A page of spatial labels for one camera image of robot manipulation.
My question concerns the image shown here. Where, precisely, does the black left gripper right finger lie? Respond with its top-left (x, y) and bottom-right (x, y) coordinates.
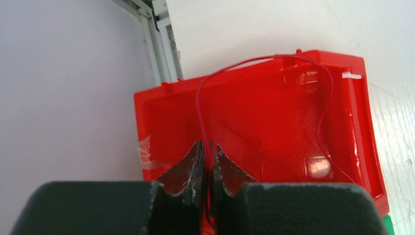
top-left (209, 142), bottom-right (389, 235)

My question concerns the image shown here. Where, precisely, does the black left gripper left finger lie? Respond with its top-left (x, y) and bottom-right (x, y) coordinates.
top-left (11, 141), bottom-right (204, 235)

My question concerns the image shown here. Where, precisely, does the red wire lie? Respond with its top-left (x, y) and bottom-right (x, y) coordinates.
top-left (195, 54), bottom-right (357, 186)

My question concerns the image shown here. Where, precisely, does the red plastic bin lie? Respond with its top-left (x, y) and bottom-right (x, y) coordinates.
top-left (134, 50), bottom-right (390, 218)

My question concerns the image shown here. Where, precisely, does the green plastic bin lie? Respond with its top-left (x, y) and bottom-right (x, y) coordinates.
top-left (383, 214), bottom-right (395, 235)

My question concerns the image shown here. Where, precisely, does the aluminium frame rail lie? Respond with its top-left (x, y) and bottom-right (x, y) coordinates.
top-left (114, 0), bottom-right (183, 86)

